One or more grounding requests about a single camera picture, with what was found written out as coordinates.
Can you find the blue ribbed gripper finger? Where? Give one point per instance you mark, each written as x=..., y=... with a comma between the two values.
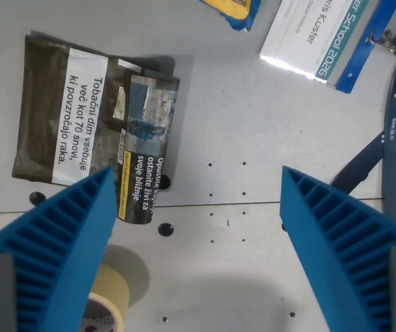
x=336, y=235
x=63, y=238

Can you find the white conference name badge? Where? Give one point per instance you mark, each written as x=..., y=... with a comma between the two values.
x=314, y=41

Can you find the yellow masking tape roll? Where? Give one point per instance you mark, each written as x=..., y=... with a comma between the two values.
x=109, y=294

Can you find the blue and yellow snack bag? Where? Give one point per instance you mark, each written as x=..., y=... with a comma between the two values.
x=234, y=12

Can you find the dark green tobacco pouch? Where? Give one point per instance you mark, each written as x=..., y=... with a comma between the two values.
x=90, y=117

